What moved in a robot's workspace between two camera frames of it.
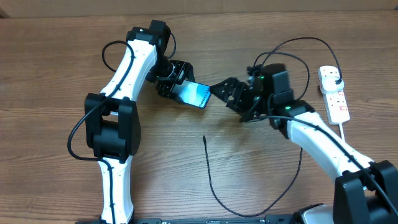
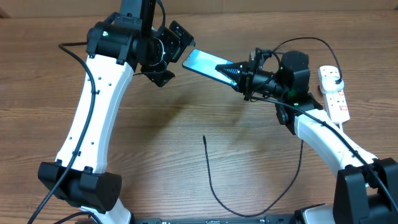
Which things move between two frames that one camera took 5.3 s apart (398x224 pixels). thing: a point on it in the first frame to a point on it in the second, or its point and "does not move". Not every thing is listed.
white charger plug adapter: x=328 y=84 does not move
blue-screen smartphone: x=193 y=93 to x=206 y=63
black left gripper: x=165 y=88 to x=155 y=73
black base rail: x=268 y=219 does not move
